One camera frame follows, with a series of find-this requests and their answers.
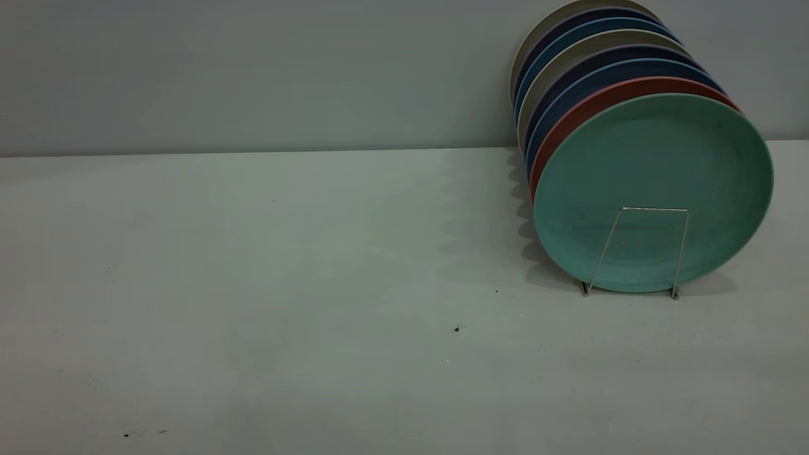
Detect green round plate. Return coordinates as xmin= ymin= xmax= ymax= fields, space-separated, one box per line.
xmin=533 ymin=93 xmax=774 ymax=294

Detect pink round plate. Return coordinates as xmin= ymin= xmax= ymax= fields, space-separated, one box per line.
xmin=530 ymin=76 xmax=743 ymax=203

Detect beige round plate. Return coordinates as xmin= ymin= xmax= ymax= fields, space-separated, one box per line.
xmin=509 ymin=0 xmax=661 ymax=105
xmin=517 ymin=29 xmax=693 ymax=152

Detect navy blue round plate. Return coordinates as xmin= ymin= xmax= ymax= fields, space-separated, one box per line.
xmin=526 ymin=59 xmax=726 ymax=181

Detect dark purple round plate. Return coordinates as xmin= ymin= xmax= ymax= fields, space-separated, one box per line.
xmin=513 ymin=6 xmax=664 ymax=95
xmin=523 ymin=44 xmax=705 ymax=152

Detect teal blue round plate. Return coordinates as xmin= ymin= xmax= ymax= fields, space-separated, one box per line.
xmin=513 ymin=17 xmax=683 ymax=121

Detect silver wire plate rack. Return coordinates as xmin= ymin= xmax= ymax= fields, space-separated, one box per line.
xmin=578 ymin=207 xmax=690 ymax=300

